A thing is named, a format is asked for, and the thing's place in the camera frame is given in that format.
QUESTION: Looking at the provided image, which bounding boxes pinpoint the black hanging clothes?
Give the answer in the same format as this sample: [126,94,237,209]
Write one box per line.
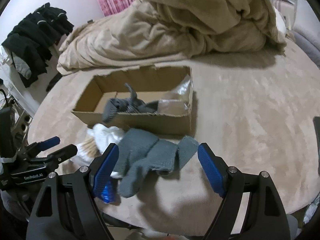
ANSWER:
[2,3,74,88]

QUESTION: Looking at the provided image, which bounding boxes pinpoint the beige crumpled duvet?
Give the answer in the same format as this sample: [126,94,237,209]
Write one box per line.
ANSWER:
[57,0,286,75]

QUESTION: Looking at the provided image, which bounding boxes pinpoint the clear plastic bag brown item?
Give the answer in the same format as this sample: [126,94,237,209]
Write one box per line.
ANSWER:
[157,75,193,116]

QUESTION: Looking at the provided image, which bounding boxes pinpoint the grey patterned socks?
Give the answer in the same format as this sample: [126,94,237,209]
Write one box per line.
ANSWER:
[102,83,158,124]

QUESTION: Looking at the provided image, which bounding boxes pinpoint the white socks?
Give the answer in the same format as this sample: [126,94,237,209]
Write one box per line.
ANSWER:
[86,123,126,179]

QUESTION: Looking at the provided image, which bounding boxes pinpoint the grey hanging garment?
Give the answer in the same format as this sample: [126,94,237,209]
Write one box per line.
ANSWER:
[11,53,31,80]

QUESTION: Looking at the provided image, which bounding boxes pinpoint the open cardboard box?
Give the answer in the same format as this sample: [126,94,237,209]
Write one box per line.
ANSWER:
[72,66,193,135]

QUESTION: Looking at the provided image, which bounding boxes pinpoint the dark grey knit socks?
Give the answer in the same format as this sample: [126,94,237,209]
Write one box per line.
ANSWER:
[113,128,199,198]

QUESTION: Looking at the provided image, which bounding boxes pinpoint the white headboard frame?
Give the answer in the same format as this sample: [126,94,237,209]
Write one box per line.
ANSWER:
[272,0,297,29]

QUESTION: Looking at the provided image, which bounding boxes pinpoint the grey pillow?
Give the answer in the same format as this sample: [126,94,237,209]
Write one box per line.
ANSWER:
[293,25,319,68]

